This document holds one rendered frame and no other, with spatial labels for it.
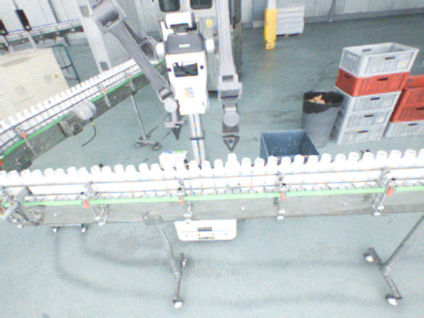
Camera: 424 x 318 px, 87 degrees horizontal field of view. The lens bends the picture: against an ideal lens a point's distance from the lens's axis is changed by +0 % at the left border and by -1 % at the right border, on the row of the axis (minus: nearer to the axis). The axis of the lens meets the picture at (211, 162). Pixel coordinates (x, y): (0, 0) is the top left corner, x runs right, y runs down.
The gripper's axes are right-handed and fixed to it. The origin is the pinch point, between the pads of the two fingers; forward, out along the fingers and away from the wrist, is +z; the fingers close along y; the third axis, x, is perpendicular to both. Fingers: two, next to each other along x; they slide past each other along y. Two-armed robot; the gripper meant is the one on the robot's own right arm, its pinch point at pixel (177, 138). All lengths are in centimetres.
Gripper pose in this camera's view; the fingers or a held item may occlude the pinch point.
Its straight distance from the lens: 120.4
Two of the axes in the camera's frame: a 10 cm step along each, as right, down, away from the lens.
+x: 0.5, -3.1, 9.5
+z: 0.7, 9.5, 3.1
